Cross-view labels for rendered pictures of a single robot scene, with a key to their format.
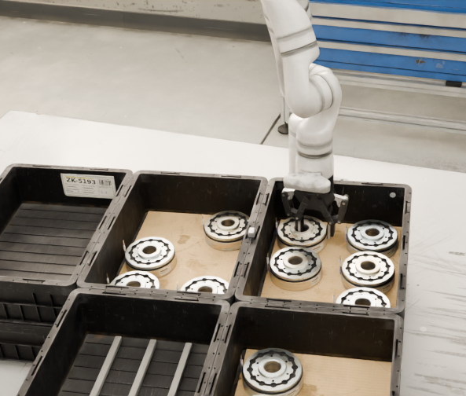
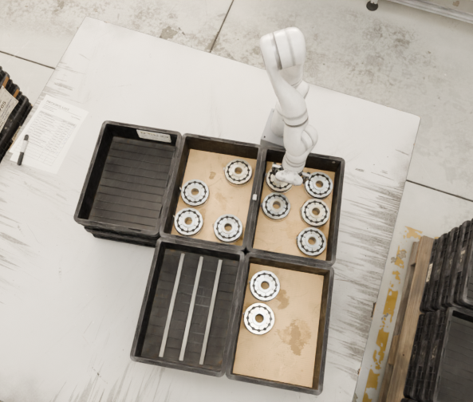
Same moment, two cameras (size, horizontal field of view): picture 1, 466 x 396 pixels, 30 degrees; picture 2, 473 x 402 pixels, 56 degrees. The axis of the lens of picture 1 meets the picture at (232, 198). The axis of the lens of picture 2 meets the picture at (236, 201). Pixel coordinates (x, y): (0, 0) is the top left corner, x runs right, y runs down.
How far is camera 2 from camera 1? 0.96 m
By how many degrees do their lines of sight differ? 36
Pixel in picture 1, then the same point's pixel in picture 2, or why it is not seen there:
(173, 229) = (206, 166)
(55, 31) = not seen: outside the picture
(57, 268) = (142, 195)
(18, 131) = (95, 40)
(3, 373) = (120, 248)
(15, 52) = not seen: outside the picture
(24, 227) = (118, 159)
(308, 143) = (293, 162)
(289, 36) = (292, 118)
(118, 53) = not seen: outside the picture
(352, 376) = (303, 285)
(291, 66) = (289, 132)
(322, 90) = (307, 144)
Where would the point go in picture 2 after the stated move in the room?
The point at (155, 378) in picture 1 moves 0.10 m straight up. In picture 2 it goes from (204, 281) to (202, 277)
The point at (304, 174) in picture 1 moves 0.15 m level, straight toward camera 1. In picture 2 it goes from (288, 173) to (289, 216)
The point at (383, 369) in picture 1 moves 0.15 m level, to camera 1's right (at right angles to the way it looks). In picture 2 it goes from (319, 280) to (361, 277)
